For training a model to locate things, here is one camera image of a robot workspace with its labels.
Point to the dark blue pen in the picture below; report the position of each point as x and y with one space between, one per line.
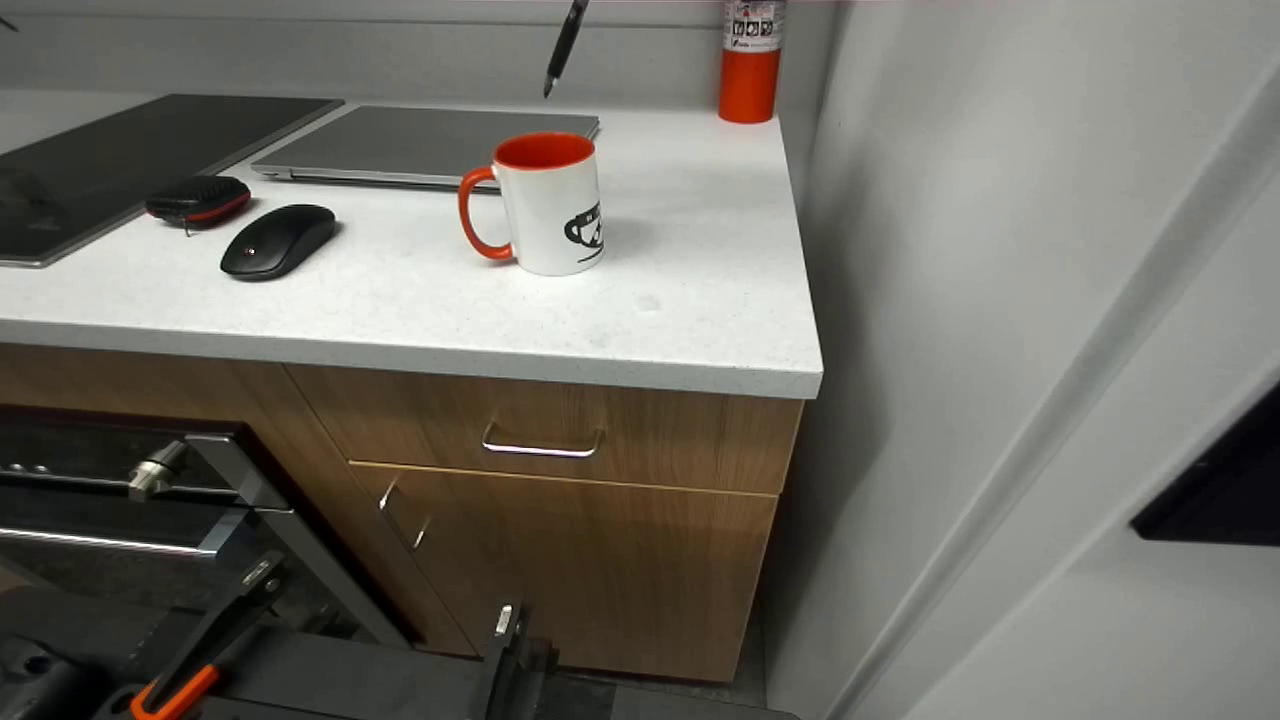
563 48

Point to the wooden drawer front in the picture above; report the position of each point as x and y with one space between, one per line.
646 438

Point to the wooden cabinet door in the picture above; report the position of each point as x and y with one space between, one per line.
622 576

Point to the orange white bottle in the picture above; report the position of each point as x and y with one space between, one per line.
751 61

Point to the grey closed laptop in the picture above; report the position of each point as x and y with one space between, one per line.
407 146

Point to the black computer mouse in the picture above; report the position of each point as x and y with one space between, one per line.
276 240

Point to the small black red-trimmed case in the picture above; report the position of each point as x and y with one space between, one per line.
196 201

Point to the black flat mat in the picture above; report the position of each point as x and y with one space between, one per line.
87 182

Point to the silver drawer handle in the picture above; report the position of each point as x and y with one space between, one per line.
500 443

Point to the white mug orange handle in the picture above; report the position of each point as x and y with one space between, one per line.
549 197

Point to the orange handled clamp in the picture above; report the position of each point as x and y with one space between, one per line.
200 662

